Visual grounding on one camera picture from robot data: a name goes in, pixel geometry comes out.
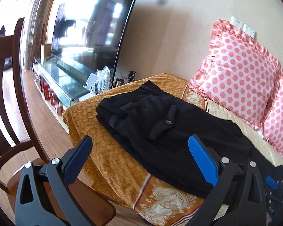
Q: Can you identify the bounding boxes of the black pants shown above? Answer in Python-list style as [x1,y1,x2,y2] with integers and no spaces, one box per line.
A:
[96,81,283,198]

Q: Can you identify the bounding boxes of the dark wooden chair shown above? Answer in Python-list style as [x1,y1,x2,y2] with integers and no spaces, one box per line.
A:
[0,18,116,225]

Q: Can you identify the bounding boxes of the pink polka dot pillow right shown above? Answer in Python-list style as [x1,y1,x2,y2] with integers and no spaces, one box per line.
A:
[263,76,283,156]

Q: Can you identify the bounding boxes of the pink polka dot pillow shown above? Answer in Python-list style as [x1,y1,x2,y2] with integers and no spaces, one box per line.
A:
[188,19,281,129]
[263,76,283,156]

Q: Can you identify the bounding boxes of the yellow patterned bed cover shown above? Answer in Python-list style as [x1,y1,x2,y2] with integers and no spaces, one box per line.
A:
[63,73,283,225]

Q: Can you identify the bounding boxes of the pink polka dot pillow left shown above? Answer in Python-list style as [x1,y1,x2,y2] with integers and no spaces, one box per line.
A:
[188,19,281,129]

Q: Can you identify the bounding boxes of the glass tv stand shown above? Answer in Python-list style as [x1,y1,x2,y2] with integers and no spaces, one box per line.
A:
[33,56,94,109]

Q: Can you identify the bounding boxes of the white phone stand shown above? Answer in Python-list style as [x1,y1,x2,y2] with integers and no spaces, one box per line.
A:
[83,73,98,91]

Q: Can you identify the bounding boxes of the clear plastic bag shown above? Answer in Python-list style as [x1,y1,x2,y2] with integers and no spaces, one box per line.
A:
[93,65,111,95]

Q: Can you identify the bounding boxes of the black flat screen television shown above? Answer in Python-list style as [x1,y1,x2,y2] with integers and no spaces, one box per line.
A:
[52,0,136,85]

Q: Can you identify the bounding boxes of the white wall socket left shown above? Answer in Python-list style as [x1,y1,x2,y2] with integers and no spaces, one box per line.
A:
[229,16,244,29]

